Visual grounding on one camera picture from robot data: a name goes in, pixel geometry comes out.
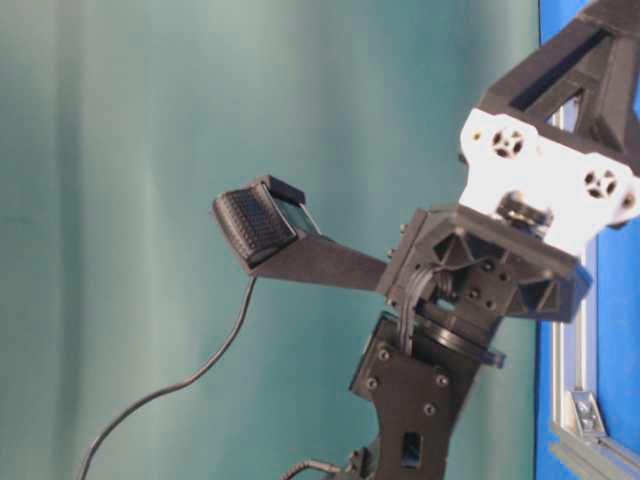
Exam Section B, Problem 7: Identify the aluminium extrusion frame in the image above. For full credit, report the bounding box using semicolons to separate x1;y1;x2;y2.
546;94;640;480

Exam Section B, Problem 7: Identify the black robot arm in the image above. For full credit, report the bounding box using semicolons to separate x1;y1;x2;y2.
347;1;639;479

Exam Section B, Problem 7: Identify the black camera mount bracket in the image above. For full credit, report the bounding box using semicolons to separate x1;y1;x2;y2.
247;236;387;291

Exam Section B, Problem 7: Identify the aluminium corner bracket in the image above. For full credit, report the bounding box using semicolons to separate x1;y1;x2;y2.
566;390;607;438

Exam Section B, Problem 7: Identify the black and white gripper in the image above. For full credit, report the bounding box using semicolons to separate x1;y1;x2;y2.
374;0;640;324

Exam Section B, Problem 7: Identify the black camera cable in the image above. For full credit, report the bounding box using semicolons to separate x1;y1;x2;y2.
77;277;259;480

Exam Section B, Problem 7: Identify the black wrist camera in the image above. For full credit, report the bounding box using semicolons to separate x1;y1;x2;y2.
212;175;321;269

